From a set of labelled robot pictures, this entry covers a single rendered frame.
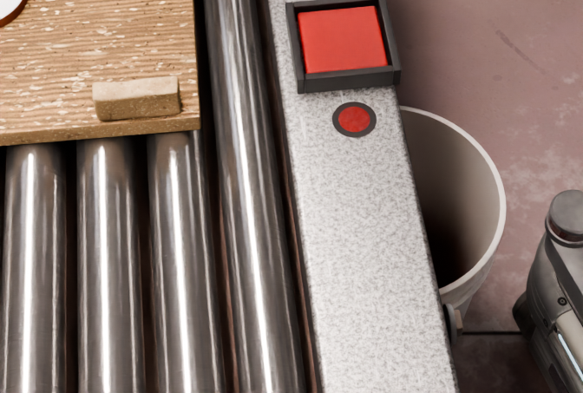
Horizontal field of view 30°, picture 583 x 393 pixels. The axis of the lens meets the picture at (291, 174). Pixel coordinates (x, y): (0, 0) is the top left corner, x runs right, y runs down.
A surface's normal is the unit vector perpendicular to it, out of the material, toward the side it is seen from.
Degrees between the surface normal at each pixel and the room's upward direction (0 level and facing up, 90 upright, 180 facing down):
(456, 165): 87
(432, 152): 87
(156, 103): 89
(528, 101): 0
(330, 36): 0
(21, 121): 0
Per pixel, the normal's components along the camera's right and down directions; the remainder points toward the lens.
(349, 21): -0.01, -0.56
